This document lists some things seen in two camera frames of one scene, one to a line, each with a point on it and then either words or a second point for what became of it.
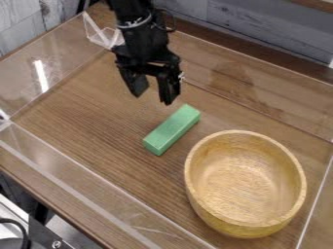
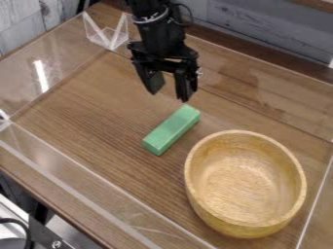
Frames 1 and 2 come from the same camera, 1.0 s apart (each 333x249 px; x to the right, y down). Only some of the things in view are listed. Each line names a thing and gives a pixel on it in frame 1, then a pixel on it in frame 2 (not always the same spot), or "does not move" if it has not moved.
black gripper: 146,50 -> 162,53
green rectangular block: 171,129 does not move
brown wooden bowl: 245,184 does not move
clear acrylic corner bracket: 106,37 does not move
